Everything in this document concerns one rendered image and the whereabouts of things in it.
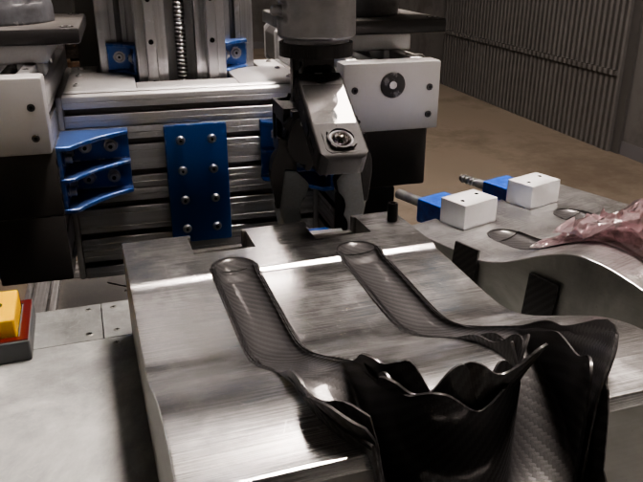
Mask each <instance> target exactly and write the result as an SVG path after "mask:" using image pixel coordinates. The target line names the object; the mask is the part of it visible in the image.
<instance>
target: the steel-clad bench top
mask: <svg viewBox="0 0 643 482"><path fill-rule="evenodd" d="M101 311H102V318H101ZM35 315H36V318H35V329H34V342H33V358H32V359H31V360H26V361H16V362H9V363H3V364H0V482H158V476H157V471H156V466H155V460H154V454H153V449H152V444H151V438H150V432H149V427H148V421H147V416H146V411H145V405H144V395H143V390H142V384H141V378H140V373H139V367H138V362H137V357H136V351H135V345H134V340H133V335H132V328H131V319H130V312H129V304H128V300H121V301H115V302H108V303H102V304H101V308H100V304H95V305H88V306H81V307H75V308H68V309H61V310H54V311H49V312H42V313H35ZM102 321H103V329H102ZM103 330H104V338H103Z"/></svg>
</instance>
